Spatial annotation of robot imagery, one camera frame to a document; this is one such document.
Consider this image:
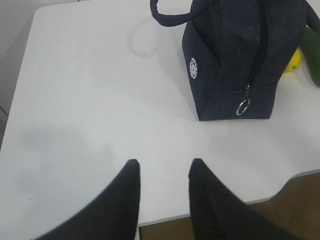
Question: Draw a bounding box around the yellow lemon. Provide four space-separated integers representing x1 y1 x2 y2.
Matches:
284 48 302 73

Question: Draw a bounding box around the navy blue insulated lunch bag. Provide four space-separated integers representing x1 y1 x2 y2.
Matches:
150 0 320 121

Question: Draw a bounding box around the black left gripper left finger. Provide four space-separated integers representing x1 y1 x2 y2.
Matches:
39 159 140 240

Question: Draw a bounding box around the green cucumber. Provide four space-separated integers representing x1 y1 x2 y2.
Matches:
300 26 320 87

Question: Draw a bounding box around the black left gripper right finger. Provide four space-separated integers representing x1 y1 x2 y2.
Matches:
188 158 298 240

